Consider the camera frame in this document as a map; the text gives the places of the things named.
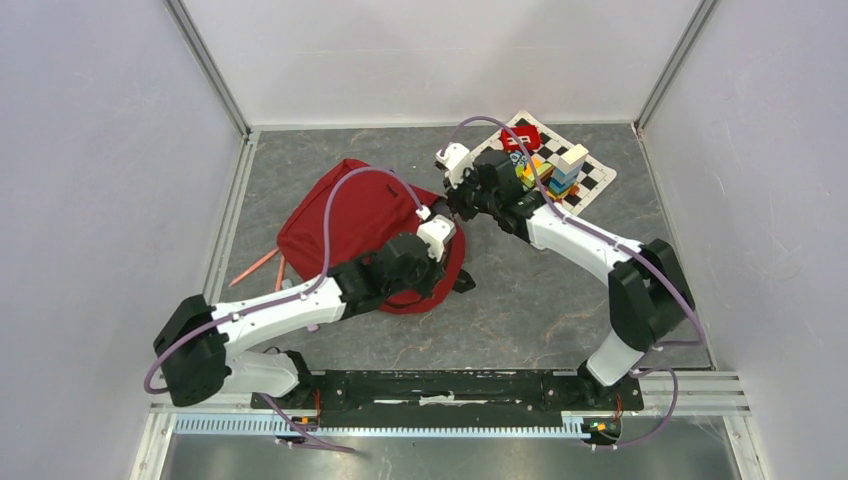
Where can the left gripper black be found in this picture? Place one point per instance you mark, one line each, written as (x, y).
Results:
(436, 273)

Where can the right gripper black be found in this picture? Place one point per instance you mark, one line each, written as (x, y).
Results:
(455, 195)

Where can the red backpack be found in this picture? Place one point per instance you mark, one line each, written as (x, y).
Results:
(367, 211)

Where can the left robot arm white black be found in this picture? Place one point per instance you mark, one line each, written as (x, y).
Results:
(206, 349)

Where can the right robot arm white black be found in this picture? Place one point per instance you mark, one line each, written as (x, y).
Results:
(648, 293)

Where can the yellow green toy block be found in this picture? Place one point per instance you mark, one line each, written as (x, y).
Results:
(536, 169)

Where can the red toy block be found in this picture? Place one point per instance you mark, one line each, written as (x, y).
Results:
(527, 135)

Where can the white blue block tower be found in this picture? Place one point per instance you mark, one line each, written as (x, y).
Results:
(566, 168)

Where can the checkered play mat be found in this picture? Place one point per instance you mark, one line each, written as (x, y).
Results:
(592, 180)

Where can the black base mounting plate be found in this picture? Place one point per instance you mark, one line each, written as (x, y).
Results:
(456, 398)

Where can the orange pencil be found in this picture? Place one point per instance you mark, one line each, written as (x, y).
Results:
(280, 273)
(252, 268)

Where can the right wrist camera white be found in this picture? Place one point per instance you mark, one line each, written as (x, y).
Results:
(453, 161)

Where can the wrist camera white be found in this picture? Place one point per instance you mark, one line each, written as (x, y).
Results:
(436, 230)
(453, 161)

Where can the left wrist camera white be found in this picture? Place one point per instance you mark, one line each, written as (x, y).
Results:
(436, 230)

